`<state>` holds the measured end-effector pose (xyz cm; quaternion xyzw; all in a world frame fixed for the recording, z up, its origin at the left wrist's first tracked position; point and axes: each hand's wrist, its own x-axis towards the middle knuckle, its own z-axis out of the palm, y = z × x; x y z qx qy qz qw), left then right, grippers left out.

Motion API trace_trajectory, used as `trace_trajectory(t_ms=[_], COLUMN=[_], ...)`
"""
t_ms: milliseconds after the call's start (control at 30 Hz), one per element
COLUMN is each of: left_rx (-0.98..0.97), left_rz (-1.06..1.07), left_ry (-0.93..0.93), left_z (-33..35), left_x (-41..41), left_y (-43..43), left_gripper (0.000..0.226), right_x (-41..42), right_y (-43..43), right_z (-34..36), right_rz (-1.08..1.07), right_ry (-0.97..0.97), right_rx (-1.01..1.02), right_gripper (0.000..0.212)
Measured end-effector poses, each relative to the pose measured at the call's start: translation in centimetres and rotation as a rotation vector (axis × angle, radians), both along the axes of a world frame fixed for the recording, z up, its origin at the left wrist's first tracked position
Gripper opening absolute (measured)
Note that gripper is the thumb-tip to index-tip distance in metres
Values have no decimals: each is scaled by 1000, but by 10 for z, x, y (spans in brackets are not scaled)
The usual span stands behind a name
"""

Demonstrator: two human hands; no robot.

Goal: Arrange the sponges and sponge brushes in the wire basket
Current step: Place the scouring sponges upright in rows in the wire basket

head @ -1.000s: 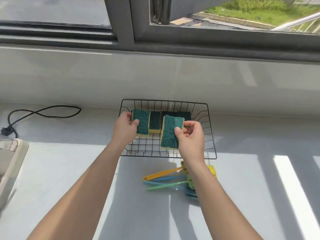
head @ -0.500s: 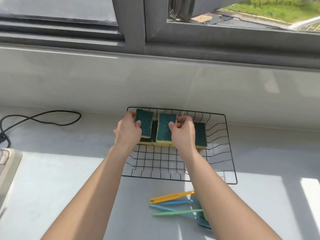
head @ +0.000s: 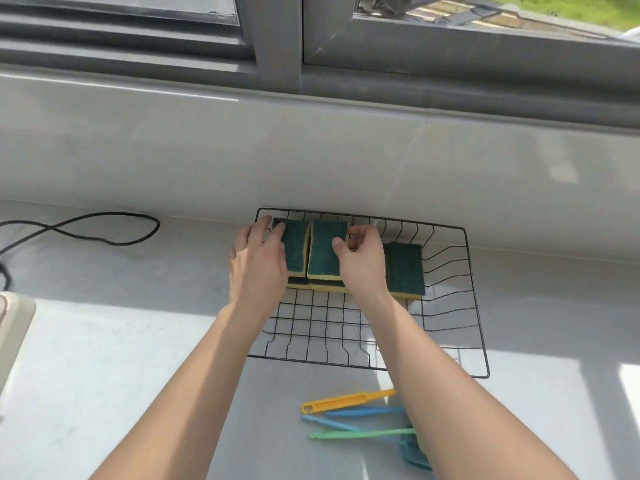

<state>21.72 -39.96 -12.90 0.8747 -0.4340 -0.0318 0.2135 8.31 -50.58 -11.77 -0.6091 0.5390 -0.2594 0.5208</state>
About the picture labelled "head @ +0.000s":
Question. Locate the green and yellow sponge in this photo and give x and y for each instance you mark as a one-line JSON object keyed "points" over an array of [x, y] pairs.
{"points": [[327, 286], [298, 281], [296, 247], [406, 269], [322, 249]]}

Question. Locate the person's left hand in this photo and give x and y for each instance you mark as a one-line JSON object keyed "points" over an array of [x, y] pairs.
{"points": [[257, 274]]}

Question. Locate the blue plastic stick tool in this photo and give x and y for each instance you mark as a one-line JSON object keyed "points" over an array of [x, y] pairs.
{"points": [[322, 422], [365, 410]]}

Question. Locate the person's left fingers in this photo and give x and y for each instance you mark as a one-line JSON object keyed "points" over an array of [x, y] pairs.
{"points": [[260, 232]]}

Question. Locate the white appliance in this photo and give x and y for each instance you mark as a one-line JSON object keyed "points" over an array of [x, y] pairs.
{"points": [[12, 324]]}

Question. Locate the person's right thumb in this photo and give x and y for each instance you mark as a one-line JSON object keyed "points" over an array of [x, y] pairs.
{"points": [[340, 250]]}

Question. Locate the person's right forearm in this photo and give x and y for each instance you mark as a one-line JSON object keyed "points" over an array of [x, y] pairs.
{"points": [[450, 394]]}

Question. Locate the green plastic stick tool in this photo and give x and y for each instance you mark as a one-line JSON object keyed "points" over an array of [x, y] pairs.
{"points": [[360, 434]]}

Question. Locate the outdoor roof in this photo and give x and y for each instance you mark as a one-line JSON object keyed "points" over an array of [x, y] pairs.
{"points": [[465, 12]]}

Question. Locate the person's left forearm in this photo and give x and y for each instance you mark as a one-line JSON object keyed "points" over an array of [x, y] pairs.
{"points": [[200, 394]]}

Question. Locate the person's right hand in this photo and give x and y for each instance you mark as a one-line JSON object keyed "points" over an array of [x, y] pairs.
{"points": [[362, 267]]}

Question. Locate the grey window frame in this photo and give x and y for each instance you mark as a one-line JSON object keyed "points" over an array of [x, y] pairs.
{"points": [[320, 54]]}

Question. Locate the yellow plastic stick tool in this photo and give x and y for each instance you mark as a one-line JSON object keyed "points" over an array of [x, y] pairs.
{"points": [[340, 401]]}

